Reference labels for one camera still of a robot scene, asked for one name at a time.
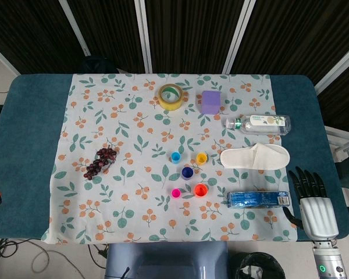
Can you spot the floral patterned tablecloth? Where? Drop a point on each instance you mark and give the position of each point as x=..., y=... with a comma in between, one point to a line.
x=133, y=130

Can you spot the white metal rack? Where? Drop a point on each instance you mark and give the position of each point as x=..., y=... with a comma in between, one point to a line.
x=344, y=143

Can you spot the dark blue plastic cup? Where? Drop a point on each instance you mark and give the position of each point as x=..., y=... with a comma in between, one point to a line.
x=187, y=173

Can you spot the light blue plastic cup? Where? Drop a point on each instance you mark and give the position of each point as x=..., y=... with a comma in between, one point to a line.
x=176, y=157

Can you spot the purple foam block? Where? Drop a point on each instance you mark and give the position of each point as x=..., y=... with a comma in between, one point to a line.
x=210, y=103

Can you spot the yellow plastic cup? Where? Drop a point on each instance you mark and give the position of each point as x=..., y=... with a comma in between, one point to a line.
x=201, y=158

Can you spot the dark red grape bunch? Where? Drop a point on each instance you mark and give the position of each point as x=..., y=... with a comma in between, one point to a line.
x=100, y=162

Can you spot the yellow packing tape roll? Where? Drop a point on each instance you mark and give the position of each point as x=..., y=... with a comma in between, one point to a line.
x=170, y=101

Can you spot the blue-grey robot torso base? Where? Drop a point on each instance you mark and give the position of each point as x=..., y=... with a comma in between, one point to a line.
x=163, y=261

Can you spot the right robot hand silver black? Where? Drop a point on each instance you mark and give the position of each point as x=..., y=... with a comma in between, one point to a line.
x=318, y=216

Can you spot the black trash bag bin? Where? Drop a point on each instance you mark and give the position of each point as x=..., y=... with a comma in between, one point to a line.
x=261, y=266

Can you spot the pink plastic cup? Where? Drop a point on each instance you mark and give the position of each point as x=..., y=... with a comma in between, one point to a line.
x=176, y=193

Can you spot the dark chair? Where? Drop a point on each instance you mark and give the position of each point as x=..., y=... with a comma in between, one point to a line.
x=97, y=65

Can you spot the clear plastic water bottle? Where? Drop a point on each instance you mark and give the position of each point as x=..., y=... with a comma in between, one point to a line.
x=261, y=125

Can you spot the teal table cover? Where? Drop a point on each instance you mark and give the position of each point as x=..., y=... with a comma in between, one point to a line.
x=26, y=145

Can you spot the large orange plastic cup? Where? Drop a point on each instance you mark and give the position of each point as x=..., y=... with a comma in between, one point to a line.
x=200, y=191

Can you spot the white disposable slipper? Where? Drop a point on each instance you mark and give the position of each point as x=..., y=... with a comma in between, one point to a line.
x=256, y=158

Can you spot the blue cardboard box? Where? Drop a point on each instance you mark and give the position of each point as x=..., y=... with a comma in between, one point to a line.
x=256, y=200

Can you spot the white partition frame post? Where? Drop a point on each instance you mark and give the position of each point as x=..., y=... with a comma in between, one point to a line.
x=238, y=37
x=144, y=35
x=74, y=27
x=3, y=58
x=337, y=68

